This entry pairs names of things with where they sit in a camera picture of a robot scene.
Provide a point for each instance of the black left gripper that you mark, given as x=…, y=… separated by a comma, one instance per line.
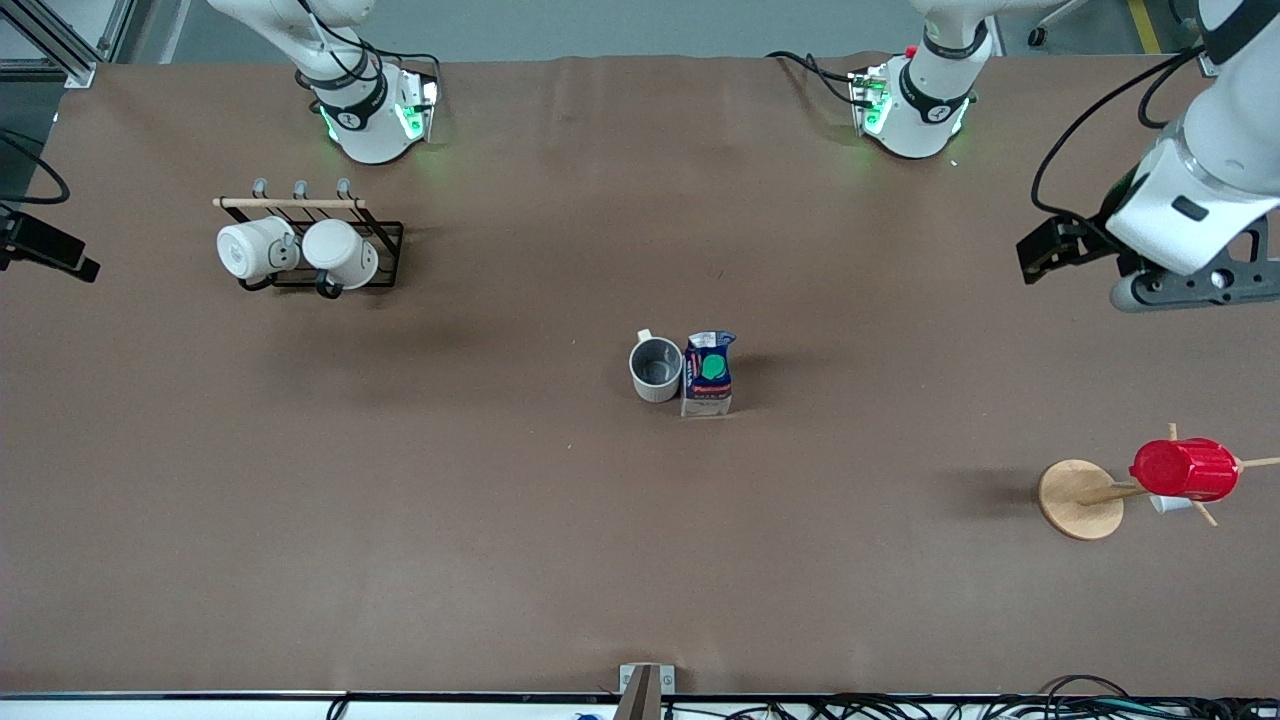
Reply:
x=1087, y=238

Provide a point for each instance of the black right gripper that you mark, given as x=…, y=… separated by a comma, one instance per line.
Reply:
x=30, y=240

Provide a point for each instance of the blue white milk carton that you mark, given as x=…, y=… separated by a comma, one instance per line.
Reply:
x=705, y=395

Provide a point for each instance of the grey ceramic mug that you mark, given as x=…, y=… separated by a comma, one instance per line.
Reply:
x=655, y=390

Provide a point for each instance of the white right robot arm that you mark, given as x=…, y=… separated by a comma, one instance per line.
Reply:
x=365, y=130

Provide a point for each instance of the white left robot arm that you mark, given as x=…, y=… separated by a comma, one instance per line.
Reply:
x=925, y=110

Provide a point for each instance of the red ribbed plastic cup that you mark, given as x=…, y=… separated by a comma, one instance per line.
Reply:
x=1185, y=470

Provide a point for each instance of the small white cup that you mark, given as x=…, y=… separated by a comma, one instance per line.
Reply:
x=1165, y=505

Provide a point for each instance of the white mug with round print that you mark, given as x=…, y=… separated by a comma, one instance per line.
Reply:
x=250, y=248

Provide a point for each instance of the white chair leg with caster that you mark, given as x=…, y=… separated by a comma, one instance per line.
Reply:
x=1040, y=37

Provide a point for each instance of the metal base connector box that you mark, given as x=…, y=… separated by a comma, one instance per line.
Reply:
x=865, y=85
x=428, y=100

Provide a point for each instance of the wooden mug tree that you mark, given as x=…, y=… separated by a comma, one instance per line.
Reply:
x=1075, y=500

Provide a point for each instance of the plain white mug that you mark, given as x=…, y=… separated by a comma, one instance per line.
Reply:
x=340, y=250

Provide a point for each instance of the aluminium frame profile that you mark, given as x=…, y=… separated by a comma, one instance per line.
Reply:
x=60, y=55

